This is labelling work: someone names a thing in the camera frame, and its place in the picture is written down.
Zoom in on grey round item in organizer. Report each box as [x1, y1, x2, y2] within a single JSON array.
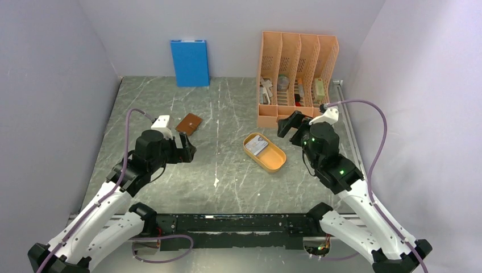
[[277, 75, 290, 92]]

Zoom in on white parts in organizer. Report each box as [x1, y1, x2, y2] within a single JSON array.
[[259, 77, 275, 105]]

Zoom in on green eraser in organizer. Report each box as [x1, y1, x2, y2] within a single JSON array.
[[314, 78, 326, 102]]

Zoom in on orange oval tray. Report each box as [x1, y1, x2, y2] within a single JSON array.
[[243, 133, 287, 173]]

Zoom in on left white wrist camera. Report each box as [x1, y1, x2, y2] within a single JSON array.
[[151, 115, 173, 139]]

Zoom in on brown leather card holder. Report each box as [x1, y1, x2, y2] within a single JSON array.
[[176, 113, 203, 136]]

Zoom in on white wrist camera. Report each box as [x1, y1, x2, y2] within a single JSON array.
[[151, 115, 173, 139], [309, 106, 339, 125]]

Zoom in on orange desk file organizer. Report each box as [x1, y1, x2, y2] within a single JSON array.
[[256, 31, 339, 128]]

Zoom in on red orange item in organizer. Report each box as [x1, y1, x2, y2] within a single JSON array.
[[294, 78, 304, 107]]

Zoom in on black base frame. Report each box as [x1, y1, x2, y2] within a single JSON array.
[[156, 213, 325, 251]]

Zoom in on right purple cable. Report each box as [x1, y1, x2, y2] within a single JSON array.
[[323, 99, 430, 273]]

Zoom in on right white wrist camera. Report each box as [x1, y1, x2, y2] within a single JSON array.
[[309, 106, 339, 125]]

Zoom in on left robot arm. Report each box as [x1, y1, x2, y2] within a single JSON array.
[[27, 130, 196, 272]]

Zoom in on blue box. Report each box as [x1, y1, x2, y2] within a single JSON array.
[[170, 40, 210, 88]]

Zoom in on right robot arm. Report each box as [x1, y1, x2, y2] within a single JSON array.
[[277, 111, 433, 272]]

